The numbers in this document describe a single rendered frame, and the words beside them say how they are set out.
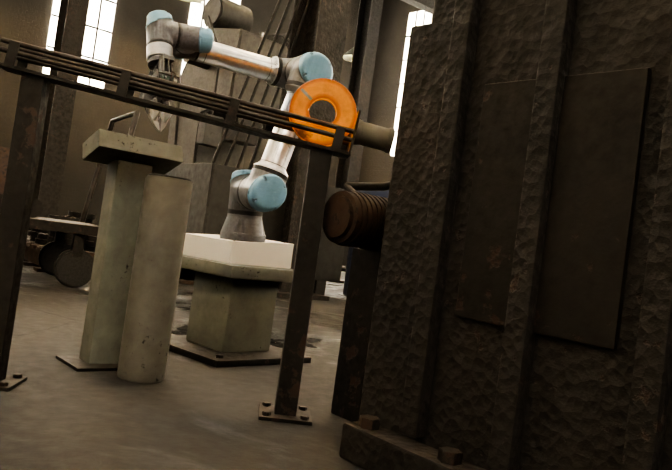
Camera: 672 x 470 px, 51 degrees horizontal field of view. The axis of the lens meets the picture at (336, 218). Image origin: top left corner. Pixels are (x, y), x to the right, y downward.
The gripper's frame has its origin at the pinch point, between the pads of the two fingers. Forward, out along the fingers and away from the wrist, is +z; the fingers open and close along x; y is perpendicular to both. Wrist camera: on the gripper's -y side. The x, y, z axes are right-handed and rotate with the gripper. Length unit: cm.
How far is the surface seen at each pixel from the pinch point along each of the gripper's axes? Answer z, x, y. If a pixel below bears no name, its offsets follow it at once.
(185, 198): 26.3, -1.1, 15.7
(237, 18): -345, 292, -372
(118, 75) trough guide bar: 3.5, -24.3, 27.5
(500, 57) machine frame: 26, 13, 104
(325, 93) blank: 12, 12, 57
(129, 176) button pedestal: 16.3, -8.8, 0.2
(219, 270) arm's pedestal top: 35.6, 27.6, -15.1
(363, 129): 21, 20, 61
